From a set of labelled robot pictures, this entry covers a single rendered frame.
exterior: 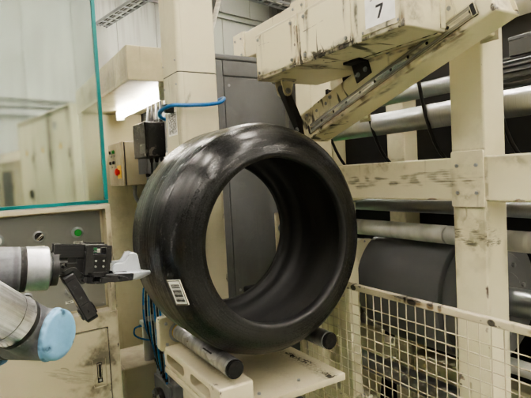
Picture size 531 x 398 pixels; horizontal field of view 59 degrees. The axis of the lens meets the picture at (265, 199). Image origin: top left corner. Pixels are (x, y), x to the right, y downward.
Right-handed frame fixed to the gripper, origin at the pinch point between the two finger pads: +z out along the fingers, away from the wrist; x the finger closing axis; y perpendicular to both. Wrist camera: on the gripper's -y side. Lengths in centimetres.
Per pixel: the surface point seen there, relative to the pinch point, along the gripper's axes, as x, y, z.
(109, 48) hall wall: 965, 345, 210
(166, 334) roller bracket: 22.8, -21.0, 14.7
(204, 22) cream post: 25, 71, 22
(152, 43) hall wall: 985, 385, 311
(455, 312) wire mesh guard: -36, -5, 63
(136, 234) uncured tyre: 8.0, 8.5, 0.0
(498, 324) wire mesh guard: -47, -6, 63
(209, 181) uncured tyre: -11.8, 22.0, 9.4
